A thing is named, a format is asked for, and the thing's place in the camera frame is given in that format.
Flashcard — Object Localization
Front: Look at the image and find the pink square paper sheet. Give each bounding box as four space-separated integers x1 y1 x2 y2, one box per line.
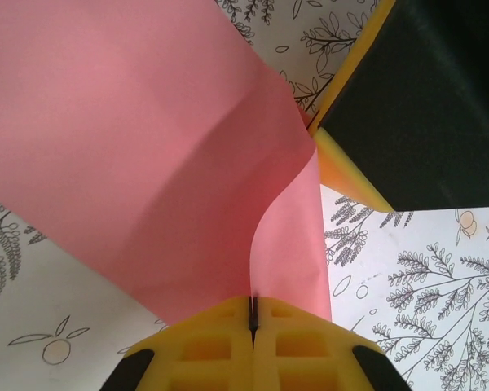
0 0 333 329

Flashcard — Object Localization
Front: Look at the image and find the floral patterned table cover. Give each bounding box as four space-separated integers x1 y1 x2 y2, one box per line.
0 0 489 391

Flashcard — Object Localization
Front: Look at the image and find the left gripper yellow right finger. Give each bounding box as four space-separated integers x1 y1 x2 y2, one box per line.
253 296 412 391

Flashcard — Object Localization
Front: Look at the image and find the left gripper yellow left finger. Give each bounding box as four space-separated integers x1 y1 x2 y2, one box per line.
101 296 254 391

